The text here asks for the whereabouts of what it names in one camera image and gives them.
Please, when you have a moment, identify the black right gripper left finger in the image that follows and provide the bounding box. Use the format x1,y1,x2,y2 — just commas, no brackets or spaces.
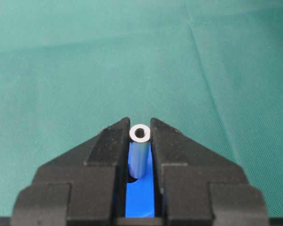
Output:
11,117,130,226

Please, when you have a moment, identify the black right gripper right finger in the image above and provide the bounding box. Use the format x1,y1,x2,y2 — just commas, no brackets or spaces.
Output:
150,118,269,226

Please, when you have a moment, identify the small silver metal shaft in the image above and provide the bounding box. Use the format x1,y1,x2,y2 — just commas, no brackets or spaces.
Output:
128,124,151,179

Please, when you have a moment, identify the blue plastic gear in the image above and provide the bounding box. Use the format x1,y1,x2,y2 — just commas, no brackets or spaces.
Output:
125,148,154,218

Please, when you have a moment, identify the green cloth table cover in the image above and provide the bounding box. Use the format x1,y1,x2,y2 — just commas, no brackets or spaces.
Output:
0,0,283,218

